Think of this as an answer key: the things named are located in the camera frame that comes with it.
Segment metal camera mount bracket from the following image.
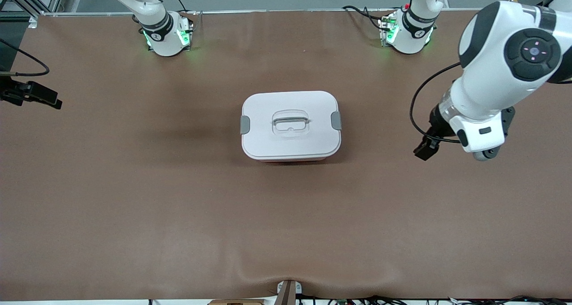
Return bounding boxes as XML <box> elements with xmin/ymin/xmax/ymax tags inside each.
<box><xmin>276</xmin><ymin>280</ymin><xmax>302</xmax><ymax>305</ymax></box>

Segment black base cable bundle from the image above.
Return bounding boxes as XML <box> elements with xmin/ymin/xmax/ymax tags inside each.
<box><xmin>342</xmin><ymin>5</ymin><xmax>387</xmax><ymax>31</ymax></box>

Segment brown table mat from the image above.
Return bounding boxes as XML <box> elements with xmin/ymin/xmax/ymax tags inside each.
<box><xmin>0</xmin><ymin>9</ymin><xmax>572</xmax><ymax>301</ymax></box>

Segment white box lid grey latches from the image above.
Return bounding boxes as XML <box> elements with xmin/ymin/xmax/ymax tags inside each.
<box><xmin>240</xmin><ymin>91</ymin><xmax>342</xmax><ymax>159</ymax></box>

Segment pink plastic storage box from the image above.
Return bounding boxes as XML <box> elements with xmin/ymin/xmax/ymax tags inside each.
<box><xmin>257</xmin><ymin>156</ymin><xmax>327</xmax><ymax>163</ymax></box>

